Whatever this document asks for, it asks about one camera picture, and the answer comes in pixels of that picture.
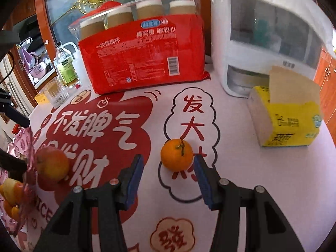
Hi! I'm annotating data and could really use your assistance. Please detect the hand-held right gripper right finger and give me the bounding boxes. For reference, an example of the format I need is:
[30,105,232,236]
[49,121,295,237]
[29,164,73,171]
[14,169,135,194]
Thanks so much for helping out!
[193,154,305,252]

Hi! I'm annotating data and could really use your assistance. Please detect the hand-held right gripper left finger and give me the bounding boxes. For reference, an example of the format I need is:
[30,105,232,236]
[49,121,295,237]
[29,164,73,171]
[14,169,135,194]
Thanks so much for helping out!
[33,154,144,252]

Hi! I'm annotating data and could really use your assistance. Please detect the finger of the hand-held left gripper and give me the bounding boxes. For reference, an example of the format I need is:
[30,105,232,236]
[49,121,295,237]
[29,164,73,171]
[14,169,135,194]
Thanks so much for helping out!
[0,88,30,128]
[0,148,28,181]

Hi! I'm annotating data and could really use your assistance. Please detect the pink transparent plastic plate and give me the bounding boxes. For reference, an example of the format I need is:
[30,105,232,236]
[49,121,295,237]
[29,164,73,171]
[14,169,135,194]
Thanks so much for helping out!
[0,127,36,238]

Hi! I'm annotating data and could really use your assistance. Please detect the yellow pear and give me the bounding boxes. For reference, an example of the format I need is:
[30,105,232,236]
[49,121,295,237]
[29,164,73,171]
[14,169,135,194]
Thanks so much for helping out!
[3,178,17,206]

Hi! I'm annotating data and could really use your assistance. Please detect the yellow tin box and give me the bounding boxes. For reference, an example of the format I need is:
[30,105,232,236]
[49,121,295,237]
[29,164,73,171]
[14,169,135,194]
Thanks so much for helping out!
[34,91,50,106]

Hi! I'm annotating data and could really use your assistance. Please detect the printed red white table cover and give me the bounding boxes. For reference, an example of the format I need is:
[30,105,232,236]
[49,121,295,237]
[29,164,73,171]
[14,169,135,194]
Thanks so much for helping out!
[10,58,336,252]

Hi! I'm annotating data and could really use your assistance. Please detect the pink kitchen appliance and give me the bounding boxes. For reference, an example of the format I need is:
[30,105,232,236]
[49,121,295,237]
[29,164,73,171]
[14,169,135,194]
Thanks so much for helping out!
[22,50,53,80]

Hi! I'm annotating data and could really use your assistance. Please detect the red yellow apple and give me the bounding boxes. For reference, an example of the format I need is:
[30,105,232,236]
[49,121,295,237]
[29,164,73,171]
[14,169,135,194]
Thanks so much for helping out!
[35,146,70,182]

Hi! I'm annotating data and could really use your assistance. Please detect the clear glass cup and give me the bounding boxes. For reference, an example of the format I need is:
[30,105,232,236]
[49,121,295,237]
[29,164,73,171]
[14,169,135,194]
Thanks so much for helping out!
[42,76,70,108]

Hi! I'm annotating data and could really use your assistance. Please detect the glass bottle green label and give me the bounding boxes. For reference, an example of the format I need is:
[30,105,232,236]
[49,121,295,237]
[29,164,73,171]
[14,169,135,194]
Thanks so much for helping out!
[54,41,79,88]

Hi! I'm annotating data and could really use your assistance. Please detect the white plastic bottle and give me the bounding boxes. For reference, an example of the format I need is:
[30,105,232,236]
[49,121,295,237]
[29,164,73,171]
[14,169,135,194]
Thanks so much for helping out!
[71,50,86,84]

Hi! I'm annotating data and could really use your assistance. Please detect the yellow tissue pack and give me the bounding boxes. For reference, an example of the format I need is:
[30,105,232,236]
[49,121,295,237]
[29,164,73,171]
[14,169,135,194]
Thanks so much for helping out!
[247,66,324,147]

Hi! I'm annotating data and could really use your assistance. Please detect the red paper cup package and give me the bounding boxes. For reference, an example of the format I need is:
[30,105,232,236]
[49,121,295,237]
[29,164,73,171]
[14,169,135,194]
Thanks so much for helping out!
[68,0,212,95]

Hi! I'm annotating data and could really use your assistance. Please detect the white countertop appliance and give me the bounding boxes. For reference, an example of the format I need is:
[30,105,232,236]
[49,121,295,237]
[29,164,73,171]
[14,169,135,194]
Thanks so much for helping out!
[210,0,336,99]

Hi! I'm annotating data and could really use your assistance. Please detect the wooden cabinet with doors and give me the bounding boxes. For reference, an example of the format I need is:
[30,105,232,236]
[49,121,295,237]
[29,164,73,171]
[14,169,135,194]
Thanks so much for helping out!
[314,45,336,126]

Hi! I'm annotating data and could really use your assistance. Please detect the black cable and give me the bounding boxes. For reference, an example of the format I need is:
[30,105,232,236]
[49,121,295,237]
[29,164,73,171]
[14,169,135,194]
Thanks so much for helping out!
[0,52,15,84]

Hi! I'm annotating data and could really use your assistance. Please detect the wooden door frame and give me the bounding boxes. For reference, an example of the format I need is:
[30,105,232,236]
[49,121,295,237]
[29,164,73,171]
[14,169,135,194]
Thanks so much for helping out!
[34,0,54,66]

